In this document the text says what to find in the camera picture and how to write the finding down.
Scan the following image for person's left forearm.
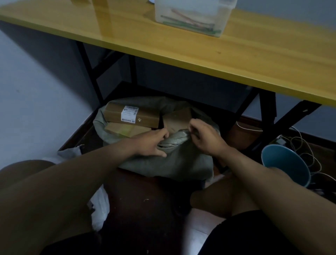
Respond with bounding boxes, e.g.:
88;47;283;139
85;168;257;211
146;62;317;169
0;140;140;255

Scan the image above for small tan cardboard box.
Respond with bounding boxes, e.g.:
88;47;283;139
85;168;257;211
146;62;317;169
105;122;153;138

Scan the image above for person's left hand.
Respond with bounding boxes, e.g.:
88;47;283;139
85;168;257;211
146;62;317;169
131;128;170;158

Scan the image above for grey woven sack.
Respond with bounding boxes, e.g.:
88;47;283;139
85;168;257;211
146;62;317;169
93;96;221;183

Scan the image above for bundle of coloured strings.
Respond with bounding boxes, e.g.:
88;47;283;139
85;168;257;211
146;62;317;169
160;9;222;35

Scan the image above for yellow wooden desk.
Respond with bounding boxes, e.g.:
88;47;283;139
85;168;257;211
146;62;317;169
0;0;336;107

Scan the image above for white cable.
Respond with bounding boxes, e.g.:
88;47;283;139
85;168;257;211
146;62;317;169
235;120;336;182

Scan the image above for person's right forearm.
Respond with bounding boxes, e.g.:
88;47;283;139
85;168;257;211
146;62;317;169
220;148;336;255

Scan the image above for person's leg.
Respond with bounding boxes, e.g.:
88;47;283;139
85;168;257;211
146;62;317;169
189;167;292;219
0;159;95;245

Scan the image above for person's left leg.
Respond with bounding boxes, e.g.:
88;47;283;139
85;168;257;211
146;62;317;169
0;159;95;245

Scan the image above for person's right leg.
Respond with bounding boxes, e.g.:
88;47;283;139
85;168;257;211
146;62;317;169
189;167;292;219

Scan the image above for person's right hand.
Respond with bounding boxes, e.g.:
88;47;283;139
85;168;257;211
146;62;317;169
188;118;231;158

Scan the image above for clear plastic box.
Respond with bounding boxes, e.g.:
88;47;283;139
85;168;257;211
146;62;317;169
154;0;238;37

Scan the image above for long brown parcel with label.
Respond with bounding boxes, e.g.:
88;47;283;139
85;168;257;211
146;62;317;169
104;102;161;129

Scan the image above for blue plastic bucket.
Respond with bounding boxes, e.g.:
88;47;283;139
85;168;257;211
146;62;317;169
260;144;312;188

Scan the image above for white bag with red print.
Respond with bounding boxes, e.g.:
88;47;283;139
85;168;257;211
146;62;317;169
42;144;110;232

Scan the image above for black metal desk leg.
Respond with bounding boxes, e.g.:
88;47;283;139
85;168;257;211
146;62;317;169
76;41;138;105
231;88;322;156

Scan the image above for black shorts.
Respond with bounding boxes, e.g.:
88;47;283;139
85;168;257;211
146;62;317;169
39;210;305;255

